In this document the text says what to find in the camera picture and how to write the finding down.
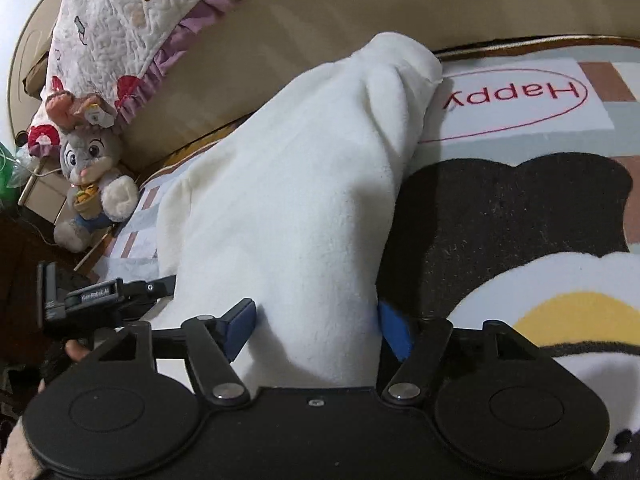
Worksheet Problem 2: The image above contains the white fleece hooded jacket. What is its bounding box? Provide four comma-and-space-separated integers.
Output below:
150, 32, 442, 389

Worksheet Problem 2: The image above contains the person's left hand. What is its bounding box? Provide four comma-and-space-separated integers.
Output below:
37, 339, 91, 393

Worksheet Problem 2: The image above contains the dark wooden dresser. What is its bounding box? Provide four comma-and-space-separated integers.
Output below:
1, 211, 79, 414

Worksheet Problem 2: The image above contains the cream bedside cabinet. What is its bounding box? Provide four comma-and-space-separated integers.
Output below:
18, 174, 70, 224

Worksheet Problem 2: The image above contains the grey plush bunny toy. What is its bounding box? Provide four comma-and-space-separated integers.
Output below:
44, 90, 139, 252

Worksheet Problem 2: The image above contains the green white plastic bag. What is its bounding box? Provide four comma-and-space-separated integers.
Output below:
0, 145, 30, 210

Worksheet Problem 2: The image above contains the checkered pink grey rug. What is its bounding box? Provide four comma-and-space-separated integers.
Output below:
89, 34, 640, 480

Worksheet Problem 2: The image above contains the quilted strawberry bedspread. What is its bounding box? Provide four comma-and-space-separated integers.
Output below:
41, 0, 241, 130

